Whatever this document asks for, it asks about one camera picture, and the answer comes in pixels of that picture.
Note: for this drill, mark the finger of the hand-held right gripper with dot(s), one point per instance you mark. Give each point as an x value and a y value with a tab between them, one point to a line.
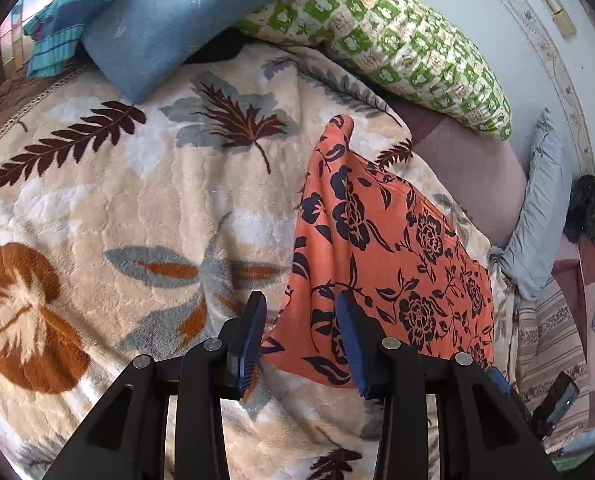
500	380

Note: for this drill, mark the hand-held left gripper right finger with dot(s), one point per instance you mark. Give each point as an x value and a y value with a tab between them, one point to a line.
352	345

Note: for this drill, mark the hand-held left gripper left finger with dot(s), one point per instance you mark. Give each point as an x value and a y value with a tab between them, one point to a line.
250	345

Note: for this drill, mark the orange floral long-sleeved shirt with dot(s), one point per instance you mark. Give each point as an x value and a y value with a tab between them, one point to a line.
402	270

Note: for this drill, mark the striped floral quilt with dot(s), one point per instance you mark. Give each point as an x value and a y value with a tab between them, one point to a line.
552	330

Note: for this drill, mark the light blue ruffled pillow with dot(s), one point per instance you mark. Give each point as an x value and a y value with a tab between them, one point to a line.
537	220

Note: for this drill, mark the beige leaf print blanket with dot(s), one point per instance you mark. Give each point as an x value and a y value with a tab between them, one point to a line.
127	200

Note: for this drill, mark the dark furry cushion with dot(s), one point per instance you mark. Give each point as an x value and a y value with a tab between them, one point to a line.
590	210

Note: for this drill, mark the mauve patchwork bed sheet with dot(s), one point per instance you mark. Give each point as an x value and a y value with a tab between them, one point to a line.
467	180

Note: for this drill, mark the green checked pillow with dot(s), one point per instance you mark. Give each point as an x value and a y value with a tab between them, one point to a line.
402	45

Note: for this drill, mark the blue denim pillow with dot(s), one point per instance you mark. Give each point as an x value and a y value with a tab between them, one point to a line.
177	20

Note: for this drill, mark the teal striped cloth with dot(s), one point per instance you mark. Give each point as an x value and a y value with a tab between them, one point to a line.
62	35

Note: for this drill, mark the beige wall switch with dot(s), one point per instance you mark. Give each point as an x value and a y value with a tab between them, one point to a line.
565	25
552	1

